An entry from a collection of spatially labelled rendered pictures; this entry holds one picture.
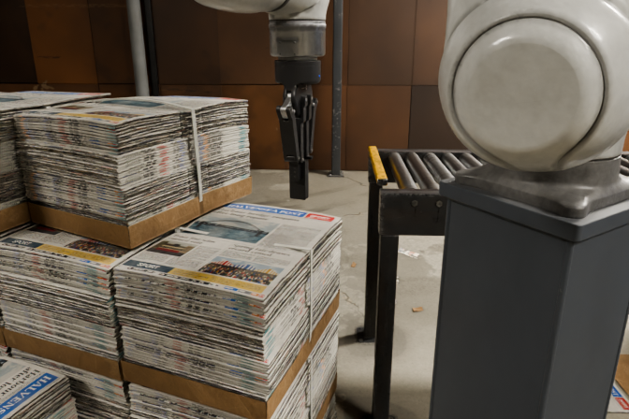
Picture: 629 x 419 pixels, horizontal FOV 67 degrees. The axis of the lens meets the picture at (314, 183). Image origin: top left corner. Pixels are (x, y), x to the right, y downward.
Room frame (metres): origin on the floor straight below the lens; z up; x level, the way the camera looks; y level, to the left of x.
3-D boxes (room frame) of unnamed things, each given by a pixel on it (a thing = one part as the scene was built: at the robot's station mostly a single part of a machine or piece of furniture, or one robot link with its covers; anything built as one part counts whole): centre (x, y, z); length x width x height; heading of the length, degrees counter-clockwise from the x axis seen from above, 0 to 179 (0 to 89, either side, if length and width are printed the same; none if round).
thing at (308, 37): (0.79, 0.03, 1.19); 0.09 x 0.09 x 0.06
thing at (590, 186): (0.63, -0.33, 1.03); 0.22 x 0.18 x 0.06; 122
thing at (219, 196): (1.09, 0.31, 0.86); 0.29 x 0.16 x 0.04; 62
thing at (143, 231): (0.90, 0.42, 0.86); 0.29 x 0.16 x 0.04; 62
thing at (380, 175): (1.48, -0.20, 0.81); 0.43 x 0.03 x 0.02; 177
